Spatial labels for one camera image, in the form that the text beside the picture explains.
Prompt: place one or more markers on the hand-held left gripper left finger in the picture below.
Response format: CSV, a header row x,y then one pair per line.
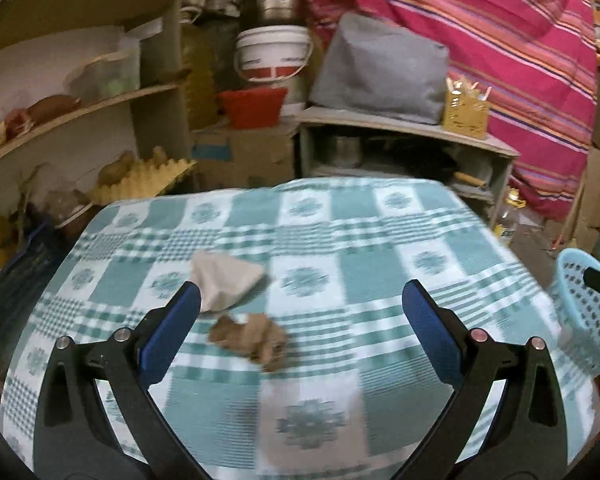
x,y
172,330

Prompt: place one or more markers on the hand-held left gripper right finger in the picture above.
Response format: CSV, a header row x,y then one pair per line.
x,y
430,330

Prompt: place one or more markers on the light blue plastic basket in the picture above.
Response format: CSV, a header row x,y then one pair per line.
x,y
580,320

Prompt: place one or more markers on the beige paper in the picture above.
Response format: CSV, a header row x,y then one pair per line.
x,y
227,277

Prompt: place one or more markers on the brown paper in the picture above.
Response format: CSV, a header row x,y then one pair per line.
x,y
252,337

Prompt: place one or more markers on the yellow oil bottle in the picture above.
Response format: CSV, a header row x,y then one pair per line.
x,y
510,220

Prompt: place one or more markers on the green white checkered tablecloth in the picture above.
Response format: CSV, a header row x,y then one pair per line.
x,y
330,220

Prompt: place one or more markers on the brown clay pot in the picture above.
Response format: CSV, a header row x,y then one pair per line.
x,y
75,215

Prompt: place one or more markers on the yellow egg tray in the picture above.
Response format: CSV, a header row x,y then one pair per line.
x,y
145,177

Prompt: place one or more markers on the wooden rolling pin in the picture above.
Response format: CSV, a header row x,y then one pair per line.
x,y
467,178

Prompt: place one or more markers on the blue plastic crate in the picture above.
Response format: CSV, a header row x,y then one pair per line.
x,y
20,285

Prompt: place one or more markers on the brown potato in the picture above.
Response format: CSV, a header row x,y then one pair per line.
x,y
115,167

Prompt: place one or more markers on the brown cardboard box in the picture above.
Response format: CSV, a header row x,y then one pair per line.
x,y
245,160

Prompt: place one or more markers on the grey low cabinet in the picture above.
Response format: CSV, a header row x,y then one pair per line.
x,y
405,127

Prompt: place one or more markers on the yellow cutout holder box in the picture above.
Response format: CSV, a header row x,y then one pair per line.
x,y
465,115

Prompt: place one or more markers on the red plastic basin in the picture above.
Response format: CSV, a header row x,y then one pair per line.
x,y
252,107

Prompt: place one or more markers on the pink striped cloth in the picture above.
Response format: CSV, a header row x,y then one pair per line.
x,y
505,60

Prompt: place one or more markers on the brown rounded bundle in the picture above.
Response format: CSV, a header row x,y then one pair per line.
x,y
52,109
0,132

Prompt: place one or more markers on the yellowish large jug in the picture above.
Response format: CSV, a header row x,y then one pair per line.
x,y
200,80

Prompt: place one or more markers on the clear plastic storage container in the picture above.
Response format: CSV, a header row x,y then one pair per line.
x,y
105,77

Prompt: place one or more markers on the grey fabric bag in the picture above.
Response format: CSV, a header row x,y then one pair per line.
x,y
380,70

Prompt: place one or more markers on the white bucket red label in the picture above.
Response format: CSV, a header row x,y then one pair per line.
x,y
272,55

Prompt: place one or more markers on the metal cooking pot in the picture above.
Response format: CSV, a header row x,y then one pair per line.
x,y
272,2

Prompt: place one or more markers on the wooden wall shelf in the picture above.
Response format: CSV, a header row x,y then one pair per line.
x,y
155,100

